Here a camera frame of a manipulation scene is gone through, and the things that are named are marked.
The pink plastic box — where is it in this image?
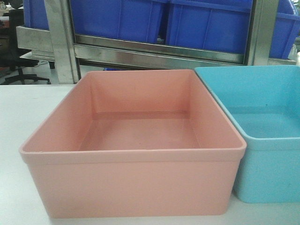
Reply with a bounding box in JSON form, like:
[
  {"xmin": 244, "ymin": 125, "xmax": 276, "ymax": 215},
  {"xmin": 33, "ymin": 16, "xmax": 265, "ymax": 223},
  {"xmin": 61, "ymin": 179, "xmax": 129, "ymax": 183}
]
[{"xmin": 20, "ymin": 69, "xmax": 247, "ymax": 218}]

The light blue plastic box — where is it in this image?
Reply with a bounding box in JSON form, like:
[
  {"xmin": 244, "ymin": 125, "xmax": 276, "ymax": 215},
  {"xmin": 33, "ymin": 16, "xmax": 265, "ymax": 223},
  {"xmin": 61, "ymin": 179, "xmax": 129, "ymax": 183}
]
[{"xmin": 195, "ymin": 65, "xmax": 300, "ymax": 203}]

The stainless steel shelf rack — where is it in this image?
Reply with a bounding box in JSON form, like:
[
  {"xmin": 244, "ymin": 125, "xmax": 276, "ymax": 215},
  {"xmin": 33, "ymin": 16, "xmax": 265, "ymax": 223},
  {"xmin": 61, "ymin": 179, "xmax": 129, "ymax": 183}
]
[{"xmin": 16, "ymin": 0, "xmax": 295, "ymax": 84}]

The blue bin upper left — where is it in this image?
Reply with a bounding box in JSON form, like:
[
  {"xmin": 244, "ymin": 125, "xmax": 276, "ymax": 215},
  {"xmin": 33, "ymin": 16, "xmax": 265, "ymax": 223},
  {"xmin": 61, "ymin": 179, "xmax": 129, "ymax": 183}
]
[{"xmin": 22, "ymin": 0, "xmax": 168, "ymax": 44}]

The blue bin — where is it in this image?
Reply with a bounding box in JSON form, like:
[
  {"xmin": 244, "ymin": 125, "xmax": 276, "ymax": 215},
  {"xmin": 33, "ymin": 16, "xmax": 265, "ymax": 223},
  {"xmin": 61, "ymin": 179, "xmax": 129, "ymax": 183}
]
[
  {"xmin": 22, "ymin": 0, "xmax": 168, "ymax": 44},
  {"xmin": 269, "ymin": 0, "xmax": 300, "ymax": 59},
  {"xmin": 165, "ymin": 0, "xmax": 252, "ymax": 54}
]

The blue bin upper right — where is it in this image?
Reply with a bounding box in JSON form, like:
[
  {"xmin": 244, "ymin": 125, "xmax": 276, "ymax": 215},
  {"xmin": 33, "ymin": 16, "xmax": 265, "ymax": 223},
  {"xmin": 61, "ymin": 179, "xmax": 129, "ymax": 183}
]
[{"xmin": 165, "ymin": 0, "xmax": 252, "ymax": 54}]

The blue bin far right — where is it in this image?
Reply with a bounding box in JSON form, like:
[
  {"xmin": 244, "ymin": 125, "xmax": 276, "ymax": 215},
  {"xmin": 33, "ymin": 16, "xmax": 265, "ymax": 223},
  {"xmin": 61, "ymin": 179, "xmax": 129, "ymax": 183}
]
[{"xmin": 269, "ymin": 0, "xmax": 300, "ymax": 59}]

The black office chair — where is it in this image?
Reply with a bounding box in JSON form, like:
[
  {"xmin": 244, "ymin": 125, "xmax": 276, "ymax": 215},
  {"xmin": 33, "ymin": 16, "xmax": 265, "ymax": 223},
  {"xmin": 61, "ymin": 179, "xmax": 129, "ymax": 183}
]
[{"xmin": 0, "ymin": 9, "xmax": 51, "ymax": 85}]

